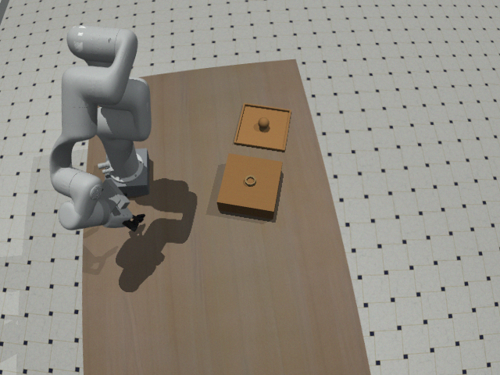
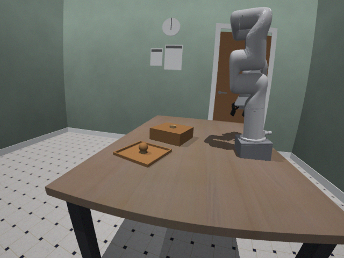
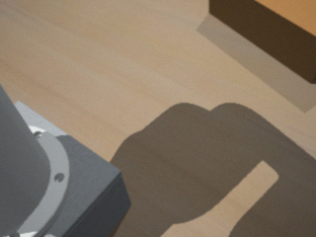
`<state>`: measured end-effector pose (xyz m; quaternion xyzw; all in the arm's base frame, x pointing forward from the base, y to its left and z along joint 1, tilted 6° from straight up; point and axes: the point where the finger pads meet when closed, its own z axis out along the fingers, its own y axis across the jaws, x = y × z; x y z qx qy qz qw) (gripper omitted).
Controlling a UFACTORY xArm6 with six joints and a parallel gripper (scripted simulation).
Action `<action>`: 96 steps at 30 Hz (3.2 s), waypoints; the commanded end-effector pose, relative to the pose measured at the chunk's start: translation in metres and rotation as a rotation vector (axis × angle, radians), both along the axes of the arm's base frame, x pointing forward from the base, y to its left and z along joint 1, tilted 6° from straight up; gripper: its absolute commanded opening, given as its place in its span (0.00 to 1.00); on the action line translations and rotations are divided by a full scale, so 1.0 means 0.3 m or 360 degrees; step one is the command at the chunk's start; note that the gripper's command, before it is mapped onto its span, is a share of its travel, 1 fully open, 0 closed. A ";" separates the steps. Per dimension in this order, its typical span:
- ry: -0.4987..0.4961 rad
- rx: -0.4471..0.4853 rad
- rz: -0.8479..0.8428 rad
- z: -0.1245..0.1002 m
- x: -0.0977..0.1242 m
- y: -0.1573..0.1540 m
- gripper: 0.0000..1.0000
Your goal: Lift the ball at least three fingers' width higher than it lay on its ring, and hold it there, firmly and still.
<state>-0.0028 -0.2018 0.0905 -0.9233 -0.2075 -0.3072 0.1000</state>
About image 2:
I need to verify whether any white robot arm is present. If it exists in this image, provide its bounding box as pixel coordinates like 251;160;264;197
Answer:
230;7;273;142

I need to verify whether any brown ball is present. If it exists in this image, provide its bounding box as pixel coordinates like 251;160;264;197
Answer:
139;142;148;152

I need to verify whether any tan rimmed tray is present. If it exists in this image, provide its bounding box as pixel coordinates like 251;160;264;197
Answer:
113;141;172;167

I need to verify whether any tan square block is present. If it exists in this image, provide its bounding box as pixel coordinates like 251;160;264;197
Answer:
149;122;194;146

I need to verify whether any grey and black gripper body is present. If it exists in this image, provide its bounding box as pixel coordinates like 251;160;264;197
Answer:
234;94;250;110

